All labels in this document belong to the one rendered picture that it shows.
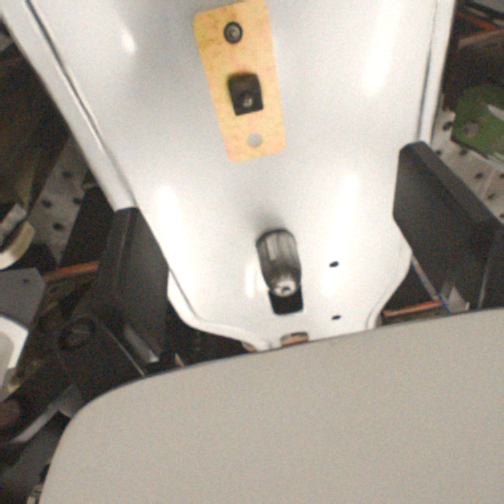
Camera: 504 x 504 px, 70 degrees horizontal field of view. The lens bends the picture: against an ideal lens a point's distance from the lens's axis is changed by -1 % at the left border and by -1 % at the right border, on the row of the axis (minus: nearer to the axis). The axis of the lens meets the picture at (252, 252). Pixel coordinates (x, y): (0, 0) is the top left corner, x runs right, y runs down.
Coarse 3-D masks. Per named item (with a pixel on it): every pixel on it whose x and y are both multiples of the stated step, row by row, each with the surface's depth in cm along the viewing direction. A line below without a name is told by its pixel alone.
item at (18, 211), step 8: (0, 208) 18; (8, 208) 18; (16, 208) 18; (0, 216) 18; (8, 216) 18; (16, 216) 18; (0, 224) 17; (8, 224) 18; (16, 224) 18; (0, 232) 17; (8, 232) 18; (0, 240) 17
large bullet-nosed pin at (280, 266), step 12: (264, 240) 28; (276, 240) 27; (288, 240) 28; (264, 252) 27; (276, 252) 26; (288, 252) 27; (264, 264) 27; (276, 264) 26; (288, 264) 26; (300, 264) 27; (264, 276) 26; (276, 276) 26; (288, 276) 25; (300, 276) 26; (276, 288) 26; (288, 288) 26
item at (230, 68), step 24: (192, 24) 18; (216, 24) 18; (240, 24) 18; (264, 24) 18; (216, 48) 18; (240, 48) 18; (264, 48) 19; (216, 72) 19; (240, 72) 19; (264, 72) 19; (216, 96) 20; (264, 96) 20; (240, 120) 21; (264, 120) 21; (240, 144) 22; (264, 144) 22
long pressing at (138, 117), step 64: (0, 0) 16; (64, 0) 17; (128, 0) 17; (192, 0) 17; (320, 0) 18; (384, 0) 18; (448, 0) 18; (64, 64) 18; (128, 64) 19; (192, 64) 19; (320, 64) 20; (384, 64) 20; (128, 128) 21; (192, 128) 22; (320, 128) 22; (384, 128) 23; (128, 192) 24; (192, 192) 25; (256, 192) 25; (320, 192) 26; (384, 192) 27; (192, 256) 29; (256, 256) 30; (320, 256) 31; (384, 256) 32; (192, 320) 35; (256, 320) 36; (320, 320) 38
